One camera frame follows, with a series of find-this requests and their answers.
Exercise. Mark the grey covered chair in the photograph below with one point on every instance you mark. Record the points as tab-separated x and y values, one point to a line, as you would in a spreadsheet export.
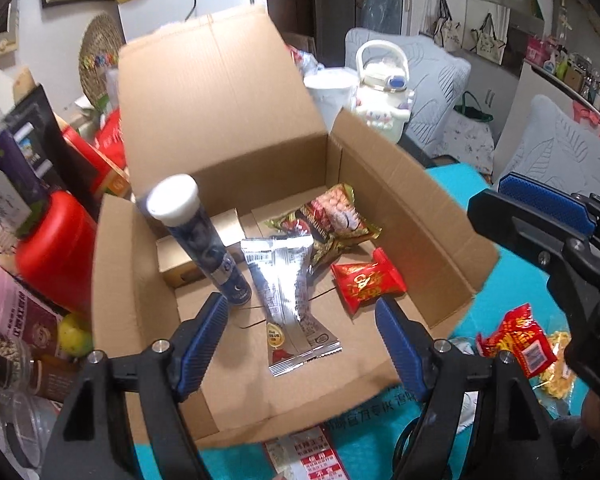
545	145
430	85

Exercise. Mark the clear bag red contents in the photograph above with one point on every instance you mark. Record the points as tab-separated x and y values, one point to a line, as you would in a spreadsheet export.
305	62

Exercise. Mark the yellow green citrus fruit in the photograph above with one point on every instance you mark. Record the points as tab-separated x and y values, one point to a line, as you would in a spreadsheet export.
75	335

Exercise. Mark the blue tube white cap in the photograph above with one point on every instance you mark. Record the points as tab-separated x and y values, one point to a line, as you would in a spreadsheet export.
200	240

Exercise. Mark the round woven mat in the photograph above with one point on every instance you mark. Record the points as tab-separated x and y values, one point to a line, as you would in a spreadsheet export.
97	45

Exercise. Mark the silver snack packet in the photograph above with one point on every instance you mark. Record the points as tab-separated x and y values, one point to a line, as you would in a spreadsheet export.
285	300

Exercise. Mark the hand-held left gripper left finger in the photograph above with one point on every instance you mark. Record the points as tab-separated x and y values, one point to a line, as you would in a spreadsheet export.
200	345

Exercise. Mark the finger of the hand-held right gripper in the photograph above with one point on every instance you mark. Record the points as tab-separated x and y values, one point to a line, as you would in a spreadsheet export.
545	200
520	230

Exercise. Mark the white mug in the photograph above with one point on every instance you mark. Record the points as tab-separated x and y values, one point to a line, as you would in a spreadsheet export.
330	92

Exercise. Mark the red candy packet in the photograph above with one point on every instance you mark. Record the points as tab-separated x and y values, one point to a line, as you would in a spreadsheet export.
367	280

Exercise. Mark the brown cardboard box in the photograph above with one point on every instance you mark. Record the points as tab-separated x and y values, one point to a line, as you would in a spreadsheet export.
220	110

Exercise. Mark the red yellow snack packet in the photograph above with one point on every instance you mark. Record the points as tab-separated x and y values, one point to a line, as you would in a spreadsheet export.
520	340

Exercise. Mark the white red-labelled packet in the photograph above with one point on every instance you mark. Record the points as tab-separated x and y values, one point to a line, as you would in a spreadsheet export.
305	455

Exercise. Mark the row of bottles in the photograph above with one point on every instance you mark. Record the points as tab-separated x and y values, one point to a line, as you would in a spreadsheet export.
580	70

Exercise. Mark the white cabinet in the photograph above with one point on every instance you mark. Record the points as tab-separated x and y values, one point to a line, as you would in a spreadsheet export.
530	90

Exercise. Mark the pink bottle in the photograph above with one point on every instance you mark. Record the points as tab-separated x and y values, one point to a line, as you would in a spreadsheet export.
0	285

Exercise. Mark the black stand-up pouch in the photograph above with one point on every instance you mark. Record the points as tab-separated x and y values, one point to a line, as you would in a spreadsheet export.
45	125

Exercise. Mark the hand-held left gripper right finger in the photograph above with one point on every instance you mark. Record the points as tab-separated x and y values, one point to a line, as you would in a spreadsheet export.
400	350

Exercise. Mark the orange red box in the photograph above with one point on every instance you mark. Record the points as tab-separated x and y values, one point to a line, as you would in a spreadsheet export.
105	175

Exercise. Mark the clear waffle snack packet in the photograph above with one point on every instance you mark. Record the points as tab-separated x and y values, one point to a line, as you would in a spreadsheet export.
557	375

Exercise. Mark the brown gold nut packet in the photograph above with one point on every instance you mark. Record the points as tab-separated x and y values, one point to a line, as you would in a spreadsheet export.
335	215

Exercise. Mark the small gold box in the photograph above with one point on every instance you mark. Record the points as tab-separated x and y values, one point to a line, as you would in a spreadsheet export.
180	260

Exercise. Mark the red foil bag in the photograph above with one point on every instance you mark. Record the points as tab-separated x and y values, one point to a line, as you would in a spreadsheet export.
110	132

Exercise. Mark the pink ribbon bow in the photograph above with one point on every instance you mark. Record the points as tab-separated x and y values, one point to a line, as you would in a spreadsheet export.
590	115

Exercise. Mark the red plastic bottle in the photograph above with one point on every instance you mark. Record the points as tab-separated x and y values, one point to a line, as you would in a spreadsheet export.
55	250

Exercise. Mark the white cartoon teapot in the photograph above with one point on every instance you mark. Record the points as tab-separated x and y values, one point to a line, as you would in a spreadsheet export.
380	110

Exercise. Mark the white foam board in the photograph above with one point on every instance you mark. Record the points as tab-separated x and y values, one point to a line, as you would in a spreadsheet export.
0	90

